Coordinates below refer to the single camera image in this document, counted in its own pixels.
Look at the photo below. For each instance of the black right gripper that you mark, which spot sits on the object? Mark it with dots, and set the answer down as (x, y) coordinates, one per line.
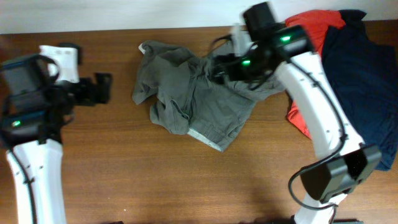
(230, 60)

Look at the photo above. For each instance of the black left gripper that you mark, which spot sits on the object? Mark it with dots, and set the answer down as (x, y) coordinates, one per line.
(90, 98)

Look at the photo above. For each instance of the grey cargo shorts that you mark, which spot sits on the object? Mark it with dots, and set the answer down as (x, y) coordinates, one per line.
(188, 102)

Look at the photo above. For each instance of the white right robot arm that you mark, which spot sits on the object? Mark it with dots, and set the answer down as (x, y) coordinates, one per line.
(286, 53)

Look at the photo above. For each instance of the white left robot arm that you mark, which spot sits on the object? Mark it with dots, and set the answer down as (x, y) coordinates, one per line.
(32, 117)

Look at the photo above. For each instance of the red t-shirt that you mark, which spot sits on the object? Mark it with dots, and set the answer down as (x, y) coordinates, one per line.
(316, 24)

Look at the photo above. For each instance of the navy blue garment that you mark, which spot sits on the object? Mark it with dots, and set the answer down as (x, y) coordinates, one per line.
(363, 75)

